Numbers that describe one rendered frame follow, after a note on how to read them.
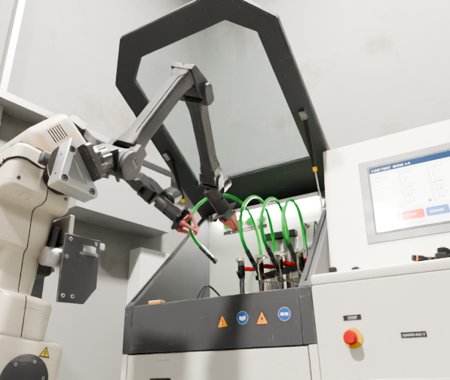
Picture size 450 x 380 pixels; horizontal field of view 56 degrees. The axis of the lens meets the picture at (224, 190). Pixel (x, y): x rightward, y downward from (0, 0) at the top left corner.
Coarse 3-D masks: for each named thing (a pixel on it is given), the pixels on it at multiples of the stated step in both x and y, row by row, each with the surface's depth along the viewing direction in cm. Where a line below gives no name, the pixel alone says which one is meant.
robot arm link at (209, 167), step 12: (204, 84) 128; (204, 96) 130; (192, 108) 134; (204, 108) 135; (192, 120) 138; (204, 120) 138; (204, 132) 140; (204, 144) 143; (204, 156) 147; (216, 156) 152; (204, 168) 152; (216, 168) 152; (204, 180) 156; (216, 180) 155
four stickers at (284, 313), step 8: (240, 312) 129; (256, 312) 127; (264, 312) 126; (280, 312) 123; (288, 312) 122; (224, 320) 131; (240, 320) 128; (248, 320) 127; (256, 320) 126; (264, 320) 125; (280, 320) 122; (288, 320) 121
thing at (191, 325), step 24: (288, 288) 125; (144, 312) 147; (168, 312) 142; (192, 312) 138; (216, 312) 133; (144, 336) 144; (168, 336) 139; (192, 336) 135; (216, 336) 131; (240, 336) 127; (264, 336) 123; (288, 336) 120
